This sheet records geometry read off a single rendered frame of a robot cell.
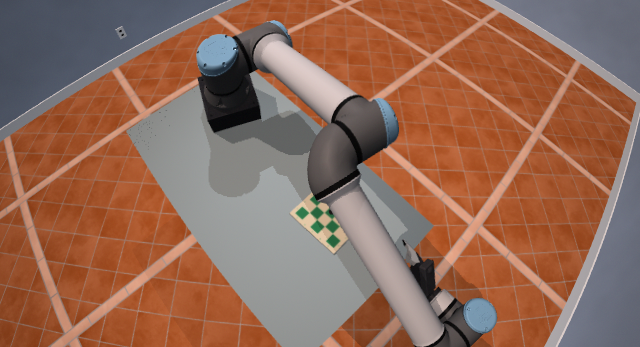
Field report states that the green and cream chessboard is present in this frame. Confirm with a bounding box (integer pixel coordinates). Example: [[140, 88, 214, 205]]
[[290, 193, 348, 254]]

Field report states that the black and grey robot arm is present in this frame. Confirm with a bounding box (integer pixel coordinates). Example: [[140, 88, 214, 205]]
[[196, 20, 497, 347]]

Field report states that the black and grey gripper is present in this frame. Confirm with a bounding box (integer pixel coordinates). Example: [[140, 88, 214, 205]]
[[402, 239, 441, 302]]

